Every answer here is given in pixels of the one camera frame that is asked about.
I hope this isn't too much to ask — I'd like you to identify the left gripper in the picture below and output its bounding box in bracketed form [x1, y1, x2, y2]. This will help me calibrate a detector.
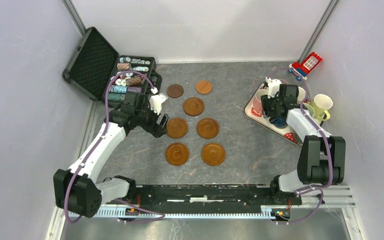
[135, 100, 169, 138]

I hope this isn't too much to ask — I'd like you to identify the dark blue mug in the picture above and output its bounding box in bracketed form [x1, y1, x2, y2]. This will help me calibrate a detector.
[269, 117, 289, 129]

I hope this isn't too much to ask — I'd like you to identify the dark brown coaster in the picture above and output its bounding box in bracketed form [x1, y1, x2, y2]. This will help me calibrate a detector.
[166, 84, 184, 98]

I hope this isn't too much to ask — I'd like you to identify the grooved wooden coaster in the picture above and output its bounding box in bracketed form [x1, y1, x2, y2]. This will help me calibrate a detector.
[182, 97, 205, 116]

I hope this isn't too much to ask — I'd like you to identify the light wooden coaster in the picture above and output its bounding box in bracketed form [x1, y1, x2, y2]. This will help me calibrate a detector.
[195, 80, 213, 95]

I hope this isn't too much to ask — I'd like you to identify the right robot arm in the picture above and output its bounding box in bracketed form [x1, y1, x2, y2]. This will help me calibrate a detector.
[260, 83, 346, 204]

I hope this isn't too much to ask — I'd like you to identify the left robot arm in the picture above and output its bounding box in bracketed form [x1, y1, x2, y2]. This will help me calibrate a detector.
[53, 93, 169, 222]

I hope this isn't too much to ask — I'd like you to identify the strawberry pattern tray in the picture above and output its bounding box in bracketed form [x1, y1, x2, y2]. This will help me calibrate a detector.
[244, 81, 303, 147]

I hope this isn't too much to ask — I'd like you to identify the cream pink mug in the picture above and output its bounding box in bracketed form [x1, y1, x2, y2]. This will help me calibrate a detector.
[297, 86, 307, 104]

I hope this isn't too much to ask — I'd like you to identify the light green mug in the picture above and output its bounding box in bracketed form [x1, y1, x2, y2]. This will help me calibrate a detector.
[303, 102, 315, 118]

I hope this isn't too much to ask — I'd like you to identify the red blue toy truck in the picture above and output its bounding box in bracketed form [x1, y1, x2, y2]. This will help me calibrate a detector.
[288, 52, 323, 81]

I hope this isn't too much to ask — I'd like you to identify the yellow mug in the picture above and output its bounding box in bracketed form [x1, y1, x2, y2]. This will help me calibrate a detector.
[310, 94, 334, 122]

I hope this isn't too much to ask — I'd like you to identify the black poker chip case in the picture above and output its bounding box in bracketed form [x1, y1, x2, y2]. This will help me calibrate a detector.
[62, 27, 162, 108]

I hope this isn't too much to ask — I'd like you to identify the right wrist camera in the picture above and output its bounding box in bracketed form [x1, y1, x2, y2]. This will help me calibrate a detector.
[265, 77, 282, 99]

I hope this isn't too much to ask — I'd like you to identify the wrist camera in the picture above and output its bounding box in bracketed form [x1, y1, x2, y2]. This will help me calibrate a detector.
[265, 77, 282, 99]
[149, 87, 168, 115]

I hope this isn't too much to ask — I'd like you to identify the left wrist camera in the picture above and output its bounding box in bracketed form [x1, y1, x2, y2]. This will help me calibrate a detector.
[149, 87, 168, 115]

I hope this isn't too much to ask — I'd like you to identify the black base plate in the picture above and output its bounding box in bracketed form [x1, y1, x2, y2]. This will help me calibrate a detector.
[123, 184, 303, 214]

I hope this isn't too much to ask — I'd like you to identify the aluminium frame rail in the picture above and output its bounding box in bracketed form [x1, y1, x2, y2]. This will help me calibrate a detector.
[61, 184, 356, 220]

